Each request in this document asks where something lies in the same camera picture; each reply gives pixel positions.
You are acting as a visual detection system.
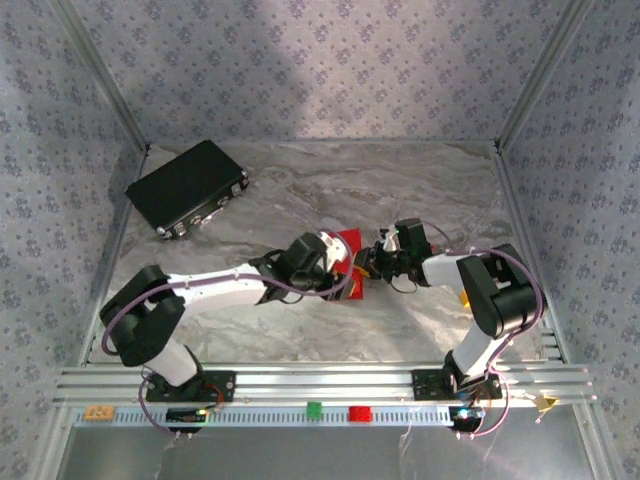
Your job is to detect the black case with silver latches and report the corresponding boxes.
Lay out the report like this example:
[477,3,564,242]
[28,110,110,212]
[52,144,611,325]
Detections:
[124,138,251,242]

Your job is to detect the aluminium mounting rail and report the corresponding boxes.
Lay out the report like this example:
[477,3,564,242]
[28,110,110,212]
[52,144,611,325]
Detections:
[53,363,599,407]

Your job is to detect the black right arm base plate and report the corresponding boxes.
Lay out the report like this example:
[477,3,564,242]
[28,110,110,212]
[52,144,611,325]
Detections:
[410,368,504,401]

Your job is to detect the aluminium frame bar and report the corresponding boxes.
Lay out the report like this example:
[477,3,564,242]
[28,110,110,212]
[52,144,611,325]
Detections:
[77,144,152,366]
[494,0,599,151]
[492,142,569,366]

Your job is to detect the slotted grey cable duct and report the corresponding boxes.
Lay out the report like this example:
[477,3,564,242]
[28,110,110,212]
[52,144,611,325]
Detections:
[72,404,455,429]

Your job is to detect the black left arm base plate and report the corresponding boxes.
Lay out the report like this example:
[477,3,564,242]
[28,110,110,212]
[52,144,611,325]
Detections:
[144,370,237,404]

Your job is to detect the thin red wire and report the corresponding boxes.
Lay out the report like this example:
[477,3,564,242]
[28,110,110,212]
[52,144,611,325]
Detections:
[203,383,227,412]

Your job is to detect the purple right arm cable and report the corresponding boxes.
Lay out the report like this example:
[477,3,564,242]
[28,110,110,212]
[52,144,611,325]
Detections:
[424,222,547,441]

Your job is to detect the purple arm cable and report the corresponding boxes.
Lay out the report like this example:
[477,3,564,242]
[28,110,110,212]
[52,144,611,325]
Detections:
[101,228,351,441]
[424,222,547,441]

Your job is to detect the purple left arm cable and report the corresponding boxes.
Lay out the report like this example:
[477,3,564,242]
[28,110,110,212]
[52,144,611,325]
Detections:
[101,228,351,441]

